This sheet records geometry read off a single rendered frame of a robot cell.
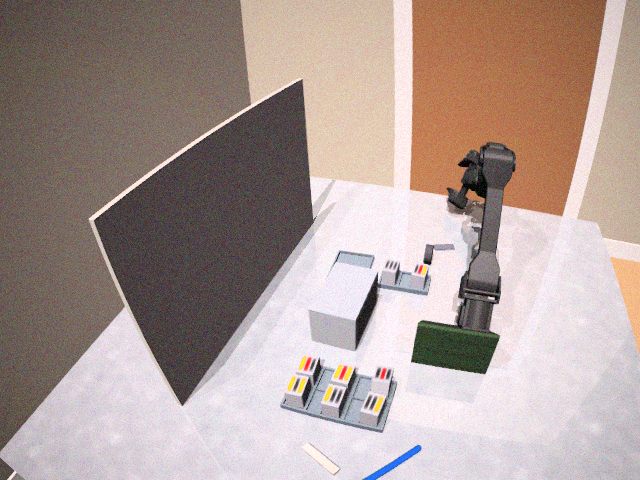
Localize white flat bar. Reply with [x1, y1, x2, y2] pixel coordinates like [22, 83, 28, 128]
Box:
[302, 443, 340, 475]

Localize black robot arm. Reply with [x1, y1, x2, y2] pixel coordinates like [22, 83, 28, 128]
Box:
[457, 141, 516, 333]

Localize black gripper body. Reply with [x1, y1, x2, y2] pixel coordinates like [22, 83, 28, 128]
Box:
[448, 150, 480, 209]

